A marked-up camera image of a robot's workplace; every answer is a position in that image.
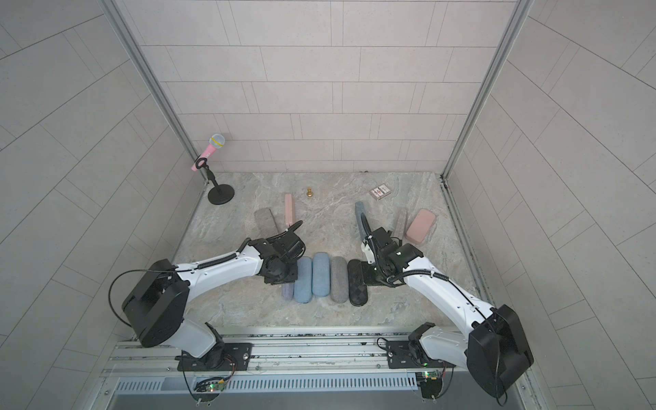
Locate black tan case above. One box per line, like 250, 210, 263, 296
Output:
347, 260, 368, 307

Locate purple fabric glasses case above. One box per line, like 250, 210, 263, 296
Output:
281, 283, 295, 301

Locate tan blue glasses case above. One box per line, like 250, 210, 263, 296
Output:
294, 256, 313, 303

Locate blue case pink glasses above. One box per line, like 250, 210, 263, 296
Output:
312, 252, 331, 297

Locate pink grey case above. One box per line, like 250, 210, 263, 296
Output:
285, 193, 296, 227

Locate beige glasses case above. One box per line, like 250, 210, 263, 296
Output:
330, 256, 349, 303

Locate teal folding glasses case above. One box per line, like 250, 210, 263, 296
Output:
393, 208, 408, 241

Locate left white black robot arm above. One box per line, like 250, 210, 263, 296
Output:
121, 220, 306, 368

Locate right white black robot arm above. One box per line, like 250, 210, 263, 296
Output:
358, 214, 534, 400

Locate small pink card box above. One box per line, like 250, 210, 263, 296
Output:
370, 184, 392, 201

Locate black microphone stand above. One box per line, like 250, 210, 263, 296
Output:
195, 157, 235, 205

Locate pink toy microphone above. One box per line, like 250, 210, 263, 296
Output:
191, 133, 226, 172

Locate right circuit board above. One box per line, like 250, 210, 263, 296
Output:
415, 372, 443, 401

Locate circuit board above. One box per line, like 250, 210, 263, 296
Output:
194, 378, 229, 394
415, 372, 443, 401

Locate left circuit board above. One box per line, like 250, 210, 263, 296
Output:
194, 378, 229, 394

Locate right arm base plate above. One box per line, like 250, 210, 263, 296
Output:
376, 338, 454, 369

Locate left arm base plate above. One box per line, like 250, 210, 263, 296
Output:
175, 343, 254, 372

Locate aluminium rail frame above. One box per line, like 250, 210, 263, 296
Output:
81, 326, 548, 409

